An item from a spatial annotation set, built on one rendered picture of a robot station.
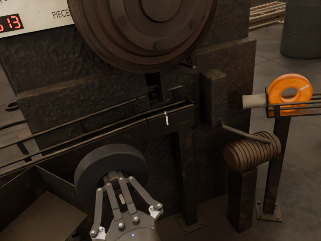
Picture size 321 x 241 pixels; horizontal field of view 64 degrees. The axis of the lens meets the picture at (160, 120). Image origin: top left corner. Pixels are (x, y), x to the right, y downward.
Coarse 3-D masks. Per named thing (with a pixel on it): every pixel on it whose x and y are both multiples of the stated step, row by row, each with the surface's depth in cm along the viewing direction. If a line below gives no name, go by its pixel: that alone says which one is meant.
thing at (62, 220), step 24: (0, 192) 72; (24, 192) 78; (48, 192) 83; (72, 192) 72; (0, 216) 73; (24, 216) 77; (48, 216) 76; (72, 216) 74; (0, 240) 72; (24, 240) 71; (48, 240) 69
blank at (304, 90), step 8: (280, 80) 96; (288, 80) 95; (296, 80) 95; (304, 80) 94; (272, 88) 98; (280, 88) 98; (296, 88) 97; (304, 88) 96; (272, 96) 100; (280, 96) 100; (296, 96) 100; (304, 96) 97; (304, 104) 99
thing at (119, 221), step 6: (108, 180) 49; (108, 186) 48; (108, 192) 47; (114, 198) 46; (114, 204) 45; (114, 210) 43; (114, 216) 42; (120, 216) 42; (120, 222) 41; (120, 228) 40
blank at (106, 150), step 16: (112, 144) 51; (96, 160) 48; (112, 160) 50; (128, 160) 51; (144, 160) 53; (80, 176) 49; (96, 176) 50; (128, 176) 55; (144, 176) 55; (80, 192) 51
